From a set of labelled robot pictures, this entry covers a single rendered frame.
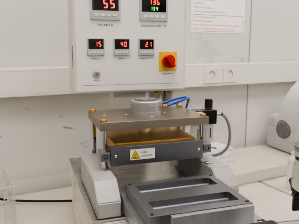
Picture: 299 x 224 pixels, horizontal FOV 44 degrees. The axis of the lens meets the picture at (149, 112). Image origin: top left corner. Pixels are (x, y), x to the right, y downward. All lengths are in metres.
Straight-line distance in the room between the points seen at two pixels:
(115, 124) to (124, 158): 0.08
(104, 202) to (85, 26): 0.49
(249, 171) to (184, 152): 0.67
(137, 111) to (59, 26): 0.60
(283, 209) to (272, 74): 0.78
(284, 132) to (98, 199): 0.49
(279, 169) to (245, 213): 0.97
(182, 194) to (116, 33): 0.51
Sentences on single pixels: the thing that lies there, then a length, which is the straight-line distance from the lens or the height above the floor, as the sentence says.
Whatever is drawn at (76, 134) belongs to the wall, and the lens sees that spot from 1.46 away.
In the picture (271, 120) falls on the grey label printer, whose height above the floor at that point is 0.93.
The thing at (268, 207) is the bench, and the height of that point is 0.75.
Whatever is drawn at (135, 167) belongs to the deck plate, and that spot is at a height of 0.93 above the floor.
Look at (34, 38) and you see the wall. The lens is 1.40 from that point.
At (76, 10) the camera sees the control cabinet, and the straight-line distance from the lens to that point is 1.04.
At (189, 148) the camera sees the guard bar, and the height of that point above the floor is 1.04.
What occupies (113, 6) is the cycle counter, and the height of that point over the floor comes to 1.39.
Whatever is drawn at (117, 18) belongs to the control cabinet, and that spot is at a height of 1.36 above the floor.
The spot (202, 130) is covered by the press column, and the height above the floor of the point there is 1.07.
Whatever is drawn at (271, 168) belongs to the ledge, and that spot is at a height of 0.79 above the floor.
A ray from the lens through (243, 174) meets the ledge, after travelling 1.50.
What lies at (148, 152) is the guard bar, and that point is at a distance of 0.87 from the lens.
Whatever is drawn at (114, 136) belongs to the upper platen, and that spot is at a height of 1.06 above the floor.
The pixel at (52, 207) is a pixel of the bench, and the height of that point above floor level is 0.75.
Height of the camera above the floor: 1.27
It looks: 10 degrees down
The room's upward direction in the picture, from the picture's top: straight up
